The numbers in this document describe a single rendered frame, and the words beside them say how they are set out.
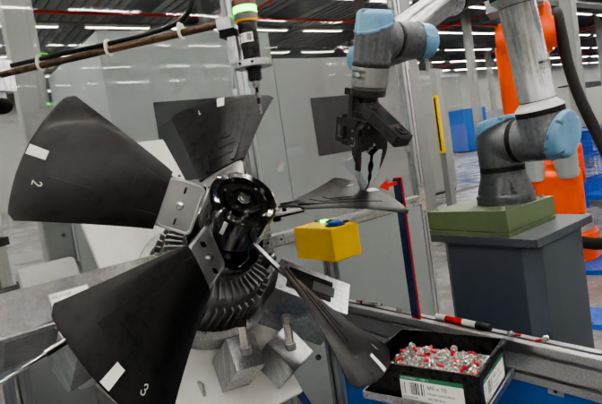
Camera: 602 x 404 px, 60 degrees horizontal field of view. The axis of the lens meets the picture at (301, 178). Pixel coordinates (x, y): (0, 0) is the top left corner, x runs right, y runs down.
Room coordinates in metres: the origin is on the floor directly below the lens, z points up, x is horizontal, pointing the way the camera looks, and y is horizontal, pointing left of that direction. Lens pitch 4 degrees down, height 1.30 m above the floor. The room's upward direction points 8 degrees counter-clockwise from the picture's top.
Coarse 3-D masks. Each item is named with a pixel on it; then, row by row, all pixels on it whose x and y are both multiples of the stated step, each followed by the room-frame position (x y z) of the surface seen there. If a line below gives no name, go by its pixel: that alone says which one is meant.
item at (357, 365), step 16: (288, 272) 0.84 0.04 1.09; (304, 288) 0.83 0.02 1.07; (320, 304) 0.82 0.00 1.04; (320, 320) 0.77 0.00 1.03; (336, 320) 0.81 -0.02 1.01; (336, 336) 0.76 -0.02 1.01; (352, 336) 0.81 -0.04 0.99; (368, 336) 0.89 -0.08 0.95; (336, 352) 0.73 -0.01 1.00; (352, 352) 0.76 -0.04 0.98; (368, 352) 0.81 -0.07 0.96; (384, 352) 0.86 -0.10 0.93; (352, 368) 0.72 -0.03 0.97; (368, 368) 0.76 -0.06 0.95; (352, 384) 0.70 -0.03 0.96; (368, 384) 0.72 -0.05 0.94
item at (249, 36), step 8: (240, 24) 0.96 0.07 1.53; (248, 24) 0.96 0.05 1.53; (256, 24) 0.97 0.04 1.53; (240, 32) 0.96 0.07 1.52; (248, 32) 0.96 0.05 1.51; (256, 32) 0.97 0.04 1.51; (240, 40) 0.97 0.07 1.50; (248, 40) 0.96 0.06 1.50; (256, 40) 0.96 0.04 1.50; (248, 48) 0.96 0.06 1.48; (256, 48) 0.96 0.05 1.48; (248, 56) 0.96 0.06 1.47; (256, 56) 0.96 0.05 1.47; (248, 72) 0.97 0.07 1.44; (256, 72) 0.96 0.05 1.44; (248, 80) 0.97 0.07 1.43; (256, 80) 0.96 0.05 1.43
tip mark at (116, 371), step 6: (114, 366) 0.64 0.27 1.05; (120, 366) 0.65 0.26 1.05; (108, 372) 0.64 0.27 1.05; (114, 372) 0.64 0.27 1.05; (120, 372) 0.65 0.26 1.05; (108, 378) 0.63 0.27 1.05; (114, 378) 0.64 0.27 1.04; (102, 384) 0.63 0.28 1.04; (108, 384) 0.63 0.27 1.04; (108, 390) 0.63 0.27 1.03
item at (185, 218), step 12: (180, 180) 0.89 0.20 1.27; (168, 192) 0.89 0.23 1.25; (180, 192) 0.89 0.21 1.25; (192, 192) 0.90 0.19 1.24; (204, 192) 0.90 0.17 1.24; (168, 204) 0.89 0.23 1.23; (192, 204) 0.90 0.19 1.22; (168, 216) 0.89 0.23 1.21; (180, 216) 0.90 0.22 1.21; (192, 216) 0.90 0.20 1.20; (168, 228) 0.89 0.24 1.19; (180, 228) 0.90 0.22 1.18; (192, 228) 0.90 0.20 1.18
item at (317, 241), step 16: (320, 224) 1.44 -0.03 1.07; (352, 224) 1.38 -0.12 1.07; (304, 240) 1.43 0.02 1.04; (320, 240) 1.37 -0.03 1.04; (336, 240) 1.34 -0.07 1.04; (352, 240) 1.38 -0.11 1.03; (304, 256) 1.44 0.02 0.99; (320, 256) 1.38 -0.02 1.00; (336, 256) 1.34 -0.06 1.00; (352, 256) 1.37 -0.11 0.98
